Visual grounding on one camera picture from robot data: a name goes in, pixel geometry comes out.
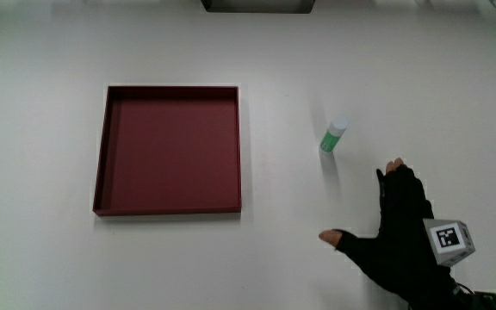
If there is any person's right hand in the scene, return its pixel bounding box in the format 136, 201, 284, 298
318, 158, 477, 307

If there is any green glue stick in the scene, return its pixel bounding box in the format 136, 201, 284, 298
319, 115, 350, 154

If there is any black wrist device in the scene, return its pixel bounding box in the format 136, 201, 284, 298
454, 282, 496, 310

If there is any dark red square tray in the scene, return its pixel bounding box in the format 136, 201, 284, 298
92, 84, 243, 217

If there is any dark metal stand base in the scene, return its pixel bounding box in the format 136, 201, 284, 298
200, 0, 317, 15

